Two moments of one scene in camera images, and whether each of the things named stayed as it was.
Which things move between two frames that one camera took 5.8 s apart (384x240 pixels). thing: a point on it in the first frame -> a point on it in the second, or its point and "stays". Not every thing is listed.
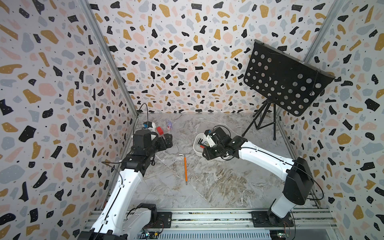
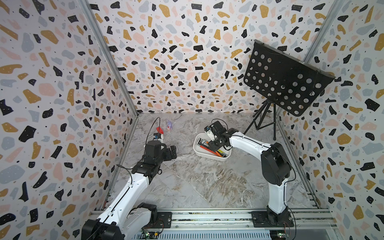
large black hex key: [202, 144] stays
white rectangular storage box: [199, 151] stays
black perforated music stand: [283, 79] stays
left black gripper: [168, 141] -> [168, 155]
